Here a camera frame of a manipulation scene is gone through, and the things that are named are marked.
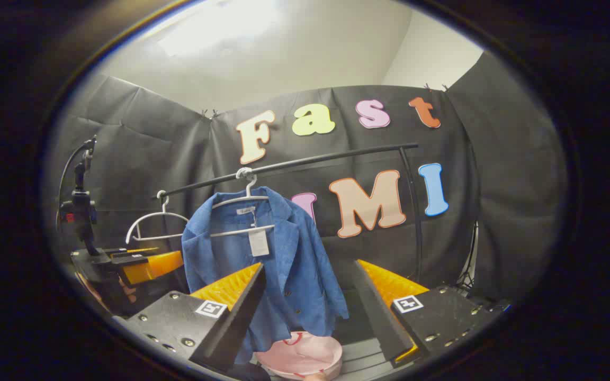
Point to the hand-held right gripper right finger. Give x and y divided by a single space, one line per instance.
379 317

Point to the blue knit jacket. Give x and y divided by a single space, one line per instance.
305 264

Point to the pink laundry hamper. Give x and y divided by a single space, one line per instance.
305 352

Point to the black clothes rail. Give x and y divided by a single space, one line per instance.
326 157

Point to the black tripod stand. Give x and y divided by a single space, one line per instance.
466 278

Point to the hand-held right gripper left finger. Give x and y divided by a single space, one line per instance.
236 328

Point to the white plastic clothes hanger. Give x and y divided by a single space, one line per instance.
149 217
239 200

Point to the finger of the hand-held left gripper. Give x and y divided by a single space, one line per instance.
151 267
125 252

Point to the black backdrop clip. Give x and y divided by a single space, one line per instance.
432 87
208 113

